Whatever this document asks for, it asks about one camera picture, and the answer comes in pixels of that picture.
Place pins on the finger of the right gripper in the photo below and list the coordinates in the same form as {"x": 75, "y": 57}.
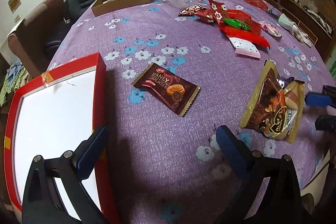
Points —
{"x": 317, "y": 100}
{"x": 326, "y": 123}

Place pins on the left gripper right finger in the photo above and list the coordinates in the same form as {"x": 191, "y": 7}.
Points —
{"x": 282, "y": 196}

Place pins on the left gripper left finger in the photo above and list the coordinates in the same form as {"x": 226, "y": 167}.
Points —
{"x": 42, "y": 202}

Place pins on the gold brown snack packet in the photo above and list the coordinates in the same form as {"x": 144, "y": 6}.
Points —
{"x": 275, "y": 106}

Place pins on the pink Lotso bear packet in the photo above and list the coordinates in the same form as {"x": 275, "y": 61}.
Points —
{"x": 270, "y": 28}

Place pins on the white pink 520 packet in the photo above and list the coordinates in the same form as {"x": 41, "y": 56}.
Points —
{"x": 244, "y": 47}

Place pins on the dark red Manly cookie packet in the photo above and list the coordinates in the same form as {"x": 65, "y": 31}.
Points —
{"x": 174, "y": 92}

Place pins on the wooden side cabinet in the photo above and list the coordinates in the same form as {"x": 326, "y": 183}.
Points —
{"x": 323, "y": 41}

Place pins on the red white gift box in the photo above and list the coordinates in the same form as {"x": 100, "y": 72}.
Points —
{"x": 52, "y": 114}

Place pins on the white glove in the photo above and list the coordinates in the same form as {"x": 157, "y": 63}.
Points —
{"x": 295, "y": 31}

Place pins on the large red flat packet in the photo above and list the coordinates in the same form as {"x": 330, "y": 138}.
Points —
{"x": 246, "y": 35}

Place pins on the red square packet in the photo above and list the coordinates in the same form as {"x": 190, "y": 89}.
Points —
{"x": 255, "y": 27}

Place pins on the green candy packet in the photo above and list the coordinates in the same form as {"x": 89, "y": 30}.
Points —
{"x": 235, "y": 23}

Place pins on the red mesh pouch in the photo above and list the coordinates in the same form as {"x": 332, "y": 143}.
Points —
{"x": 258, "y": 3}

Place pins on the green blue cloth pile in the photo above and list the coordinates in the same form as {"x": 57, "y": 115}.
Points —
{"x": 17, "y": 76}

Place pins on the red flower candy packet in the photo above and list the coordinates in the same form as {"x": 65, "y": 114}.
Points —
{"x": 219, "y": 10}

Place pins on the purple floral tablecloth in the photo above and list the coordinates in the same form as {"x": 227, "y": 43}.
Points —
{"x": 165, "y": 168}

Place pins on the dark red foil packet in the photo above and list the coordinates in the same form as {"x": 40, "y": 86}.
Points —
{"x": 200, "y": 11}

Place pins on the brown armchair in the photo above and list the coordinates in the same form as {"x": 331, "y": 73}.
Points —
{"x": 28, "y": 40}

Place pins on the small wall plaque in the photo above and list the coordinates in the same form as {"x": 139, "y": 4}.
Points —
{"x": 13, "y": 5}

